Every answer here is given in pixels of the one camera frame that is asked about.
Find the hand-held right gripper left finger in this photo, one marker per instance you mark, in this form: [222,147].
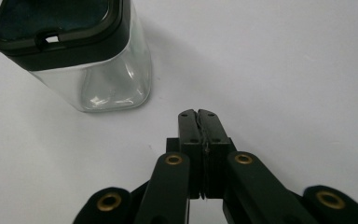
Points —
[189,130]

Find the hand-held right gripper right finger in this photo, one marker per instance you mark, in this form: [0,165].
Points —
[215,133]

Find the clear jar with black lid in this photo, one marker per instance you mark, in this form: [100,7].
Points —
[74,53]

